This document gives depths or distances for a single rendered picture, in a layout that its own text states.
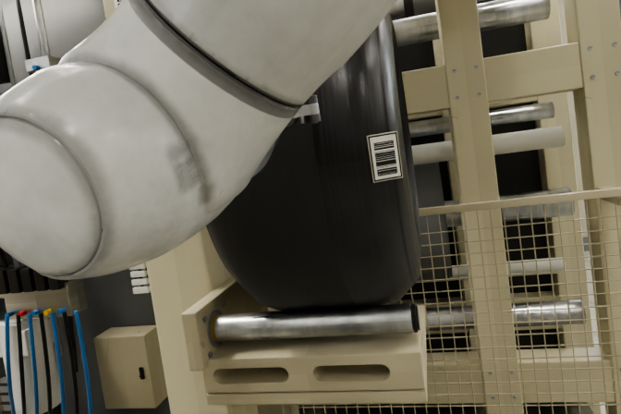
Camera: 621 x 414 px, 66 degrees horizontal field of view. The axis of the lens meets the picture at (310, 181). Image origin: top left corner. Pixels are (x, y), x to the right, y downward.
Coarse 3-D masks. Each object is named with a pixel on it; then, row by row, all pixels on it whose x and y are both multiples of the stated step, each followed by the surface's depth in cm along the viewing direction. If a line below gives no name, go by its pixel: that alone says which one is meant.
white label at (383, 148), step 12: (396, 132) 61; (372, 144) 60; (384, 144) 60; (396, 144) 61; (372, 156) 60; (384, 156) 61; (396, 156) 61; (372, 168) 61; (384, 168) 61; (396, 168) 61; (372, 180) 61; (384, 180) 61
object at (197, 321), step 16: (224, 288) 89; (240, 288) 96; (208, 304) 82; (224, 304) 86; (240, 304) 95; (256, 304) 103; (192, 320) 77; (208, 320) 81; (192, 336) 78; (208, 336) 80; (192, 352) 78; (208, 352) 80; (192, 368) 78
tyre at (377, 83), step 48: (384, 48) 65; (336, 96) 60; (384, 96) 62; (288, 144) 62; (336, 144) 60; (240, 192) 64; (288, 192) 63; (336, 192) 61; (384, 192) 62; (240, 240) 67; (288, 240) 65; (336, 240) 64; (384, 240) 65; (288, 288) 72; (336, 288) 71; (384, 288) 71
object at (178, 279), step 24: (192, 240) 89; (168, 264) 90; (192, 264) 89; (216, 264) 92; (168, 288) 91; (192, 288) 90; (168, 312) 91; (168, 336) 92; (168, 360) 92; (168, 384) 93; (192, 384) 92; (192, 408) 92; (216, 408) 91; (240, 408) 95
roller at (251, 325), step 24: (264, 312) 81; (288, 312) 79; (312, 312) 78; (336, 312) 77; (360, 312) 76; (384, 312) 75; (408, 312) 74; (216, 336) 81; (240, 336) 80; (264, 336) 79; (288, 336) 78; (312, 336) 78
